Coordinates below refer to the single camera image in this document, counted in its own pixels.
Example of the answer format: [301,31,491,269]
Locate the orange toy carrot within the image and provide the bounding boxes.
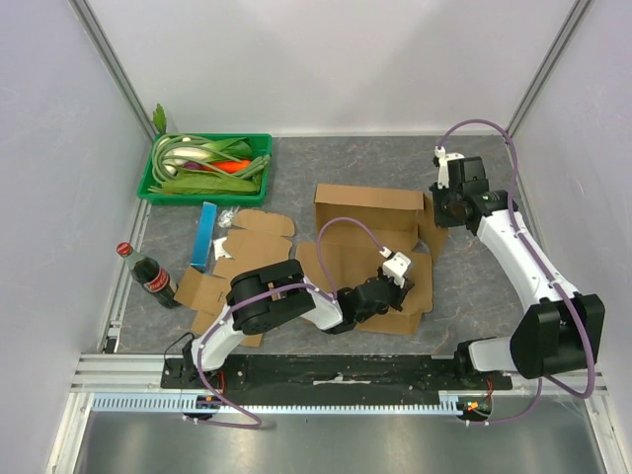
[211,159,251,174]

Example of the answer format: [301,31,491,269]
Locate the clear plastic bag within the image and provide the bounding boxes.
[216,206,240,228]

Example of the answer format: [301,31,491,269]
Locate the left aluminium frame post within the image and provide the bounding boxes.
[69,0,157,140]

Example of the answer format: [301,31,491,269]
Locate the green long beans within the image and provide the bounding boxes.
[150,133,206,187]

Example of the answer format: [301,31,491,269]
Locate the right aluminium frame post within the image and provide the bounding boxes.
[507,0,593,137]

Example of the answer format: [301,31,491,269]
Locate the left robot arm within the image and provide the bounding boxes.
[182,252,414,388]

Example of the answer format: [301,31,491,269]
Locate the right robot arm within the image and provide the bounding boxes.
[431,148,605,389]

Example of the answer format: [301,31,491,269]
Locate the purple cable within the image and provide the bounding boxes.
[195,216,391,430]
[436,118,596,427]

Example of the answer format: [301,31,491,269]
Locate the small cardboard box blank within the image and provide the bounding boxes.
[176,208,295,336]

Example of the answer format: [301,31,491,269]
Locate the green asparagus bundle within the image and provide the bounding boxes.
[233,155,271,180]

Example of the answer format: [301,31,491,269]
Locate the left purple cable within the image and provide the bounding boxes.
[195,216,391,430]

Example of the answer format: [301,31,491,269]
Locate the blue rectangular box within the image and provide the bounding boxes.
[190,202,217,273]

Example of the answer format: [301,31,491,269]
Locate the slotted cable duct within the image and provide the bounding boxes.
[91,393,474,416]

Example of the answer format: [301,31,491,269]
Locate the dark soda bottle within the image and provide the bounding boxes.
[117,242,180,308]

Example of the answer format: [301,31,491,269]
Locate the white toy radish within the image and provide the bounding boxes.
[162,147,213,176]

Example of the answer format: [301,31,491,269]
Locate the aluminium frame post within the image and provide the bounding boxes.
[69,0,157,140]
[507,0,593,137]

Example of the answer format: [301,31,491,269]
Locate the small white plastic packet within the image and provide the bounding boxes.
[212,237,232,260]

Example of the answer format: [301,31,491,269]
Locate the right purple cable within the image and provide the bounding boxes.
[436,118,596,427]

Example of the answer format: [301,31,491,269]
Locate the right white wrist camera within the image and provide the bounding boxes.
[433,145,465,190]

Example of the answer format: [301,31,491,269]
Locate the green lettuce leaf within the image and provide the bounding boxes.
[157,174,260,195]

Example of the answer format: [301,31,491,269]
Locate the large cardboard box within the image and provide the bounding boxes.
[296,184,448,336]

